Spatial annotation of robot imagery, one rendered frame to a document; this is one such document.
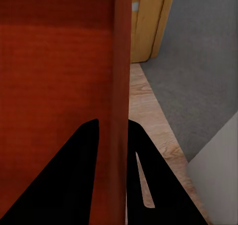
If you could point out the door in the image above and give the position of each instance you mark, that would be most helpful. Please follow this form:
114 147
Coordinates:
148 21

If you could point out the storage box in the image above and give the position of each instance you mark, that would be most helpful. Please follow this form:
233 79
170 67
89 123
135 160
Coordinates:
64 63

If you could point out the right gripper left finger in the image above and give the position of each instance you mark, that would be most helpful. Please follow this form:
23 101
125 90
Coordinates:
62 193

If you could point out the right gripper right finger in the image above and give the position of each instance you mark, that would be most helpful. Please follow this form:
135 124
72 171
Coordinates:
172 204

